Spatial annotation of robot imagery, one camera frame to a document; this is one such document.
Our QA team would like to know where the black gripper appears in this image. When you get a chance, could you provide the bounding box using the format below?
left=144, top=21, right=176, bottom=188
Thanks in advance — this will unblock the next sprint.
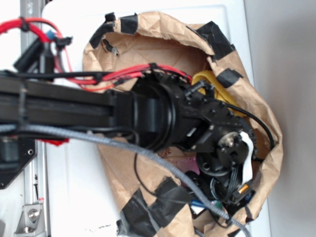
left=197, top=131, right=255, bottom=205

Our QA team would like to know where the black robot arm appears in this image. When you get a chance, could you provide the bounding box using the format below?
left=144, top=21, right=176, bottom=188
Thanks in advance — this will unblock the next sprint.
left=0, top=71, right=256, bottom=205

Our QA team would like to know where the brown paper bag bin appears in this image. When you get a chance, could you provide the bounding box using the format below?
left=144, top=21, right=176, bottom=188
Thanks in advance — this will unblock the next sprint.
left=82, top=11, right=283, bottom=237

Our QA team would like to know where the yellow cloth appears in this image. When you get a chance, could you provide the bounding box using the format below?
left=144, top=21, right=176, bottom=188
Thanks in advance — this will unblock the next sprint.
left=192, top=70, right=239, bottom=107

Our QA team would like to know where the thin black cable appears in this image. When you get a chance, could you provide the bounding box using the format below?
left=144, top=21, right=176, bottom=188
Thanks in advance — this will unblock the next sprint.
left=226, top=103, right=275, bottom=162

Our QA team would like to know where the grey braided cable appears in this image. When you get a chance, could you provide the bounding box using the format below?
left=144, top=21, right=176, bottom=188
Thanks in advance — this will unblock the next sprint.
left=0, top=124, right=251, bottom=237

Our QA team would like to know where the aluminium rail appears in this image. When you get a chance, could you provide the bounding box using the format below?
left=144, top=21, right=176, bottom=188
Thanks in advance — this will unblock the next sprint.
left=20, top=0, right=51, bottom=237

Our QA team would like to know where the metal corner bracket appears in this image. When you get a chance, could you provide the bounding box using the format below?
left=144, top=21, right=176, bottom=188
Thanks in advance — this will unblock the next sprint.
left=14, top=204, right=47, bottom=237

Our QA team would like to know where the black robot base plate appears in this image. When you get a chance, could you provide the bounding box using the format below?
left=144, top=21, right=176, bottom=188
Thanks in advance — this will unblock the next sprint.
left=0, top=137, right=37, bottom=190

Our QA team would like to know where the red cable bundle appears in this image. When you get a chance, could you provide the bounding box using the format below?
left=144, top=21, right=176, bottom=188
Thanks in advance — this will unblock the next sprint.
left=0, top=17, right=193, bottom=92

